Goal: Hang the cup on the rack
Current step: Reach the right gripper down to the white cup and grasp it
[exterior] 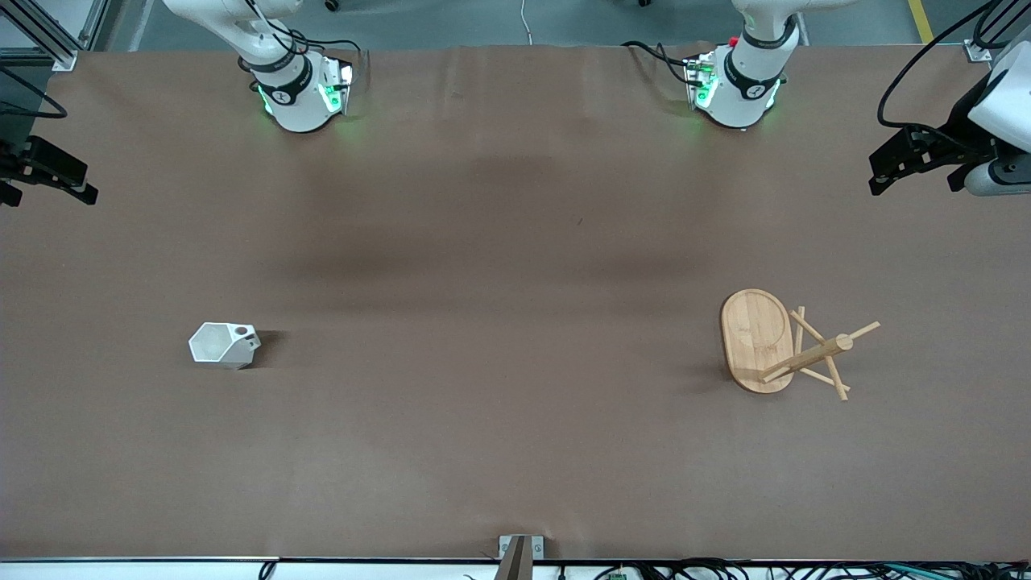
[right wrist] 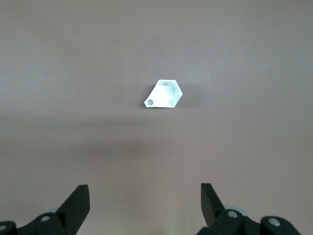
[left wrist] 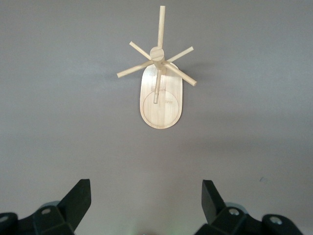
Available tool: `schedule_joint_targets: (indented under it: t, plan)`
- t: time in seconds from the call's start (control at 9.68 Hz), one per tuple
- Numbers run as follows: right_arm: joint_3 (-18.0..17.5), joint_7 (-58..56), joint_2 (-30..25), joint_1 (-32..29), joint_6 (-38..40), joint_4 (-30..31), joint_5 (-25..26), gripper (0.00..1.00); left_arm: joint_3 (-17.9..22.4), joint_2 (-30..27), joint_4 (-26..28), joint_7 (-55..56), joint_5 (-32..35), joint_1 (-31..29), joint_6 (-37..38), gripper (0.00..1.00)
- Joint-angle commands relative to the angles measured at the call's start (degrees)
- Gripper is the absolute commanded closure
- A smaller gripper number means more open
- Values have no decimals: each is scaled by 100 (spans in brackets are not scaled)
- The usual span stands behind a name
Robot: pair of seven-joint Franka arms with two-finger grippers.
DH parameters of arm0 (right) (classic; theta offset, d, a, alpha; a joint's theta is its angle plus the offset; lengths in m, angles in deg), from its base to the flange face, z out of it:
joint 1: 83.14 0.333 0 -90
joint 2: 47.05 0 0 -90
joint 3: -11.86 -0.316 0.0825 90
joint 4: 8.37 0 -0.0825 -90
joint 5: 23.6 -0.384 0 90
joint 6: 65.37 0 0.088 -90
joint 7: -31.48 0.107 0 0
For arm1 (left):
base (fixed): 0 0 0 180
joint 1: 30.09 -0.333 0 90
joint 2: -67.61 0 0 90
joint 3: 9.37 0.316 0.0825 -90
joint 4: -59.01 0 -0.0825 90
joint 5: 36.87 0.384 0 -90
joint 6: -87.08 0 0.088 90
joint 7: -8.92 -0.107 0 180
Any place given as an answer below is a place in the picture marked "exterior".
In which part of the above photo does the black base cable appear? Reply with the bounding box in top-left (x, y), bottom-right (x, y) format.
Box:
top-left (623, 39), bottom-right (695, 86)
top-left (234, 0), bottom-right (365, 81)

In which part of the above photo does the white hexagonal cup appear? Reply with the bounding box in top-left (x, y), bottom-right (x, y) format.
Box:
top-left (188, 322), bottom-right (263, 371)

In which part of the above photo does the aluminium frame post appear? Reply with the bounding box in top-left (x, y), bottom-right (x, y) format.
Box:
top-left (0, 0), bottom-right (114, 73)
top-left (963, 0), bottom-right (1031, 64)

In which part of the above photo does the black cable tangle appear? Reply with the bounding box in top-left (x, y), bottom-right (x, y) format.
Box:
top-left (556, 557), bottom-right (1031, 580)

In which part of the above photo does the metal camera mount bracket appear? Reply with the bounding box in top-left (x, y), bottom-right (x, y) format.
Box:
top-left (498, 535), bottom-right (545, 580)

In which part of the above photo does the silver base connector box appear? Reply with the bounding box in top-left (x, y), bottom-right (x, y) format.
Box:
top-left (684, 52), bottom-right (719, 110)
top-left (318, 56), bottom-right (356, 115)

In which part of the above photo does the wooden cup rack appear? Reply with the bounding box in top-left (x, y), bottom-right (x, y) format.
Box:
top-left (719, 288), bottom-right (881, 402)

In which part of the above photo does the black right arm wrist cable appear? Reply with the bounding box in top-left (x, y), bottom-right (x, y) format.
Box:
top-left (0, 66), bottom-right (68, 122)

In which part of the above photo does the black left base cable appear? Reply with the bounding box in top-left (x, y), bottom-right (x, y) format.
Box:
top-left (623, 39), bottom-right (695, 86)

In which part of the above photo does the black right base cable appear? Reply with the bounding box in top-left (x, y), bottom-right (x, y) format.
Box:
top-left (234, 0), bottom-right (365, 81)

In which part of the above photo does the brown paper table cover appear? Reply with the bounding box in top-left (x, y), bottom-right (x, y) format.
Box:
top-left (0, 44), bottom-right (1031, 561)

